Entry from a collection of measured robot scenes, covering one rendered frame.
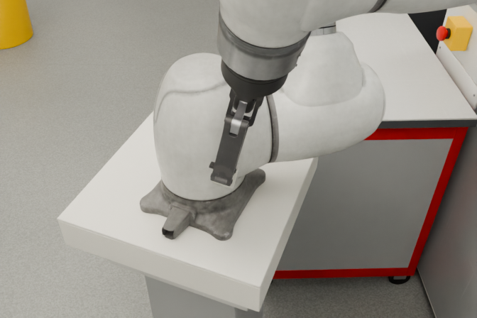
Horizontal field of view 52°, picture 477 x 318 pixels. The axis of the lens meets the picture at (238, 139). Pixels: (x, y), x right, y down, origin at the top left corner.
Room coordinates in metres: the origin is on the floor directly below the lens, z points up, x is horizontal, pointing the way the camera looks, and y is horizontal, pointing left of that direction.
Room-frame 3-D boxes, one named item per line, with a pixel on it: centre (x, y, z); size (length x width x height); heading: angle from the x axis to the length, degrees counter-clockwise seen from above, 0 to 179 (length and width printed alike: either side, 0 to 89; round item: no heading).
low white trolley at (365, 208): (1.29, -0.30, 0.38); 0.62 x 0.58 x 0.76; 2
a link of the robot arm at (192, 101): (0.66, 0.05, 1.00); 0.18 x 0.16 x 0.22; 104
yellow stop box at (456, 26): (1.22, -0.59, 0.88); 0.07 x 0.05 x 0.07; 2
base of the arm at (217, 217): (0.64, 0.07, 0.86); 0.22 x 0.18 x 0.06; 155
